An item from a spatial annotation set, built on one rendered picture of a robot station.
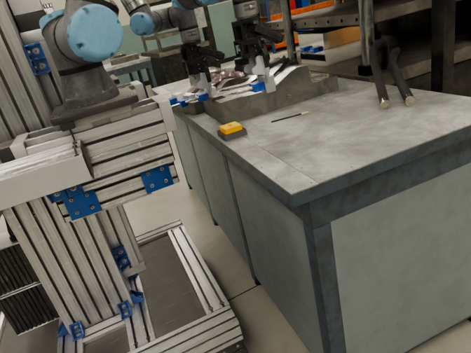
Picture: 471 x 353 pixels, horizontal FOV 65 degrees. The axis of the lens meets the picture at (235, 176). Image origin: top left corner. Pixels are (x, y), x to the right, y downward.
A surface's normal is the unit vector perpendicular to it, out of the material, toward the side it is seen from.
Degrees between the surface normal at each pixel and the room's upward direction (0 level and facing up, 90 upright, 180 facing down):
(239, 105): 90
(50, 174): 90
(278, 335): 0
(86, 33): 97
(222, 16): 90
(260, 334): 0
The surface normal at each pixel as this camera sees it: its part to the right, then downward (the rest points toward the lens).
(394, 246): 0.36, 0.33
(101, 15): 0.63, 0.31
